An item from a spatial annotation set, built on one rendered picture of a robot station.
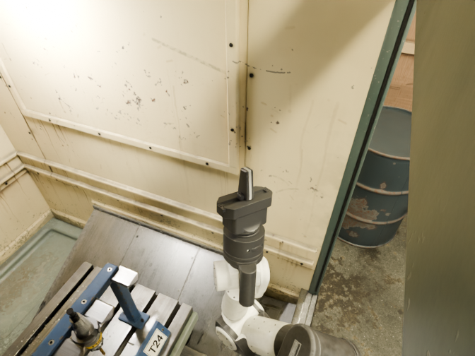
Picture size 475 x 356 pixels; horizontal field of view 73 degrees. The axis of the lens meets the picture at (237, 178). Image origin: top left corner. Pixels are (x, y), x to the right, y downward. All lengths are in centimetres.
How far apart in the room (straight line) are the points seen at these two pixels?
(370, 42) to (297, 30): 15
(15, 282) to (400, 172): 216
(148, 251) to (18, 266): 77
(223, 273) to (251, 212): 16
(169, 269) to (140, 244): 19
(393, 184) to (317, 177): 129
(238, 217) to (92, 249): 115
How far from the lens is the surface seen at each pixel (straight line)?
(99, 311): 99
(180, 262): 149
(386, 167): 212
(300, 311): 139
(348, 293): 243
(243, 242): 65
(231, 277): 72
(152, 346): 121
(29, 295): 193
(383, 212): 240
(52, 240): 209
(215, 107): 93
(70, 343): 98
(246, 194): 62
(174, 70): 95
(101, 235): 169
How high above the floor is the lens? 205
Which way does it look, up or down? 43 degrees down
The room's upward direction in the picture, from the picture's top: straight up
